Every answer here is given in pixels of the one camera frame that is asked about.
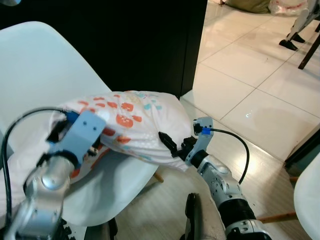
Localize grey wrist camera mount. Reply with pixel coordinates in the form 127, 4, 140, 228
192, 116, 215, 156
47, 110, 107, 168

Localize pink patterned bag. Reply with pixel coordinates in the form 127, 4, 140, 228
269, 0, 308, 16

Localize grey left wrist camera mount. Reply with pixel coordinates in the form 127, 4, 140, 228
47, 110, 107, 168

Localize robot left leg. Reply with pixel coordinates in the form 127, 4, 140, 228
55, 217, 118, 240

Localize pink patterned pillow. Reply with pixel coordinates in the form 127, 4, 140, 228
0, 90, 197, 221

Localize olive cushion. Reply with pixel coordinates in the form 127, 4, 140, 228
220, 0, 273, 14

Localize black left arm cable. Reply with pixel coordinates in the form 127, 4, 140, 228
0, 107, 68, 221

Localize robot leg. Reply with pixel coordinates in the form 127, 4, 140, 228
185, 192, 226, 240
55, 217, 118, 240

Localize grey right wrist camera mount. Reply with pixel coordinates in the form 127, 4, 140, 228
192, 116, 215, 156

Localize robot right leg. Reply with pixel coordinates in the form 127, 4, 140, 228
185, 192, 226, 240

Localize white stand black feet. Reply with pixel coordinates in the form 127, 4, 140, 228
279, 0, 320, 51

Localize dark wooden table leg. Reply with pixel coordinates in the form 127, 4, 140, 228
298, 35, 320, 70

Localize black door panel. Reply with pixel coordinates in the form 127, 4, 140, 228
0, 0, 208, 98

